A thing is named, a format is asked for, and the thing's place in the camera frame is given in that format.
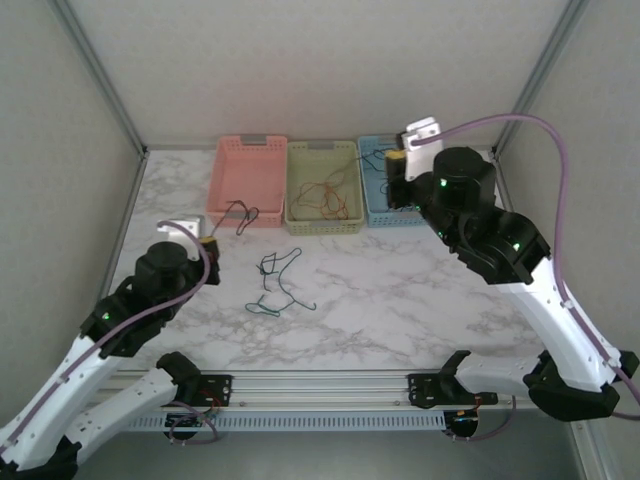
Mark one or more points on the pink plastic basket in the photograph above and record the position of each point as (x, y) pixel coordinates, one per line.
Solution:
(250, 175)

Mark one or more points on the green plastic basket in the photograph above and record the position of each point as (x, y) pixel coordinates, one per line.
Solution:
(320, 160)

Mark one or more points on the aluminium table leg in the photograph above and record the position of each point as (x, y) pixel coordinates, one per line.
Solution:
(595, 450)

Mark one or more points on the aluminium table side rail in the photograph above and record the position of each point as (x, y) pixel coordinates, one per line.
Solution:
(506, 190)
(120, 240)

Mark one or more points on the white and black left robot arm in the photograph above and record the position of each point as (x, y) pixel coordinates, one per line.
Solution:
(60, 385)

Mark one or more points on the blue plastic basket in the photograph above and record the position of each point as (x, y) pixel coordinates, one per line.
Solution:
(375, 210)

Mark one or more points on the aluminium frame post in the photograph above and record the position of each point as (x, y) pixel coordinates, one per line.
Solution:
(540, 75)
(103, 80)

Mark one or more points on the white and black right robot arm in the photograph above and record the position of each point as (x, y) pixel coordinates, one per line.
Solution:
(560, 325)

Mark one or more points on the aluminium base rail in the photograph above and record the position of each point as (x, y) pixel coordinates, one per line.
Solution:
(320, 387)

